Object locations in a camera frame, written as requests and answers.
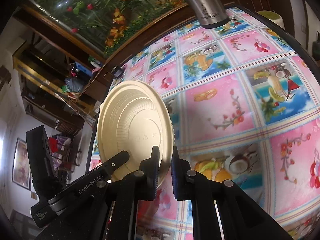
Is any colourful fruit pattern tablecloth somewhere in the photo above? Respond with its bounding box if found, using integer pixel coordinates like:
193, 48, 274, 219
111, 7, 319, 239

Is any small black round device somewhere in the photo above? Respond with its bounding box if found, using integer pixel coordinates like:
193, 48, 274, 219
111, 66, 125, 79

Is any stainless steel thermos jug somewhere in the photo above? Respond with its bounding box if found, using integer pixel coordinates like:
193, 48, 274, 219
185, 0, 229, 29

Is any dark wooden cabinet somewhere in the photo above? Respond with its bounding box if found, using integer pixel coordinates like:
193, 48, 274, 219
15, 0, 292, 115

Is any framed picture on wall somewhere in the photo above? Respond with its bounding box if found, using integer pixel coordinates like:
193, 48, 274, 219
12, 138, 31, 191

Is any floral landscape wall painting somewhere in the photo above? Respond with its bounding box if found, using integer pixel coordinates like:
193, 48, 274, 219
28, 0, 185, 57

